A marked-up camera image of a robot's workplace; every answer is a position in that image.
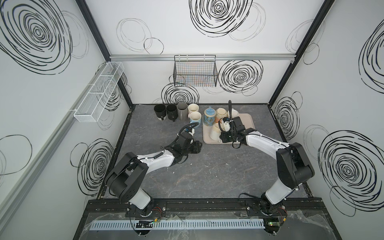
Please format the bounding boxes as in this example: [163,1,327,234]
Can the aluminium wall rail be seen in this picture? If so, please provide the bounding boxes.
[1,62,110,229]
[110,54,296,62]

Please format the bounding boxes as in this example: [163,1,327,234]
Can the orange cream mug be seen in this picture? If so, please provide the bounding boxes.
[215,108,227,123]

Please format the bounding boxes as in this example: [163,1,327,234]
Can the light blue mug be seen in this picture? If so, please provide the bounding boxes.
[189,112,202,128]

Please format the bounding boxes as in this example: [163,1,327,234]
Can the black corner frame post right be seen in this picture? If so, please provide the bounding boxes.
[268,0,335,107]

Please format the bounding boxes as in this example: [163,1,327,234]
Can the white wire shelf basket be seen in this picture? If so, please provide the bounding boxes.
[74,62,124,123]

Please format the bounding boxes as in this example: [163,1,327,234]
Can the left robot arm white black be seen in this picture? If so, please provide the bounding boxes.
[105,132,203,216]

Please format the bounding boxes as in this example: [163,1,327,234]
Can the aluminium wall rail left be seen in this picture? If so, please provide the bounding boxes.
[1,62,110,229]

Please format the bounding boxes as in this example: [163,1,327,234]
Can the cream white mug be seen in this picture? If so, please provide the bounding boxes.
[227,109,239,119]

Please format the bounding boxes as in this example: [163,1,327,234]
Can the white black mug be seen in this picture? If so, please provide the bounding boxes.
[154,104,167,121]

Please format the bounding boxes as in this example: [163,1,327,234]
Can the black corner frame post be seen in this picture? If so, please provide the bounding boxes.
[268,0,335,107]
[76,0,135,110]

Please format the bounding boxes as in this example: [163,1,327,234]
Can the black corner frame post left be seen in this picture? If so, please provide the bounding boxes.
[76,0,135,110]

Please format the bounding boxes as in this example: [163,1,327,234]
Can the beige tan mug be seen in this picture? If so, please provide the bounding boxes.
[209,123,223,143]

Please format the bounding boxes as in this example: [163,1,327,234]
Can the black wire hanging basket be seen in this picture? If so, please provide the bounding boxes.
[172,54,219,88]

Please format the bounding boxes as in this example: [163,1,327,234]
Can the grey mug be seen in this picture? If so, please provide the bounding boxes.
[177,103,189,121]

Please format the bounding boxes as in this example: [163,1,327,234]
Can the beige plastic tray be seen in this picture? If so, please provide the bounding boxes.
[202,114,255,145]

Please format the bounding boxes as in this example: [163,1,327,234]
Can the blue butterfly mug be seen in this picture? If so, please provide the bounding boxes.
[203,107,217,127]

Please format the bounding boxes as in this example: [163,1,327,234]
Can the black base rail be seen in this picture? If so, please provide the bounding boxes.
[83,198,326,218]

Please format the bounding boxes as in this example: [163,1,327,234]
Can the aluminium wall rail back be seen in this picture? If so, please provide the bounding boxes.
[110,54,296,62]

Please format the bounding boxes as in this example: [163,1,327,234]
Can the white slotted cable duct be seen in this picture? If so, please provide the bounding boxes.
[89,219,265,231]

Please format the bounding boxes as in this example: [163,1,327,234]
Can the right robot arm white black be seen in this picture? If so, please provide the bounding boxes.
[218,117,315,215]

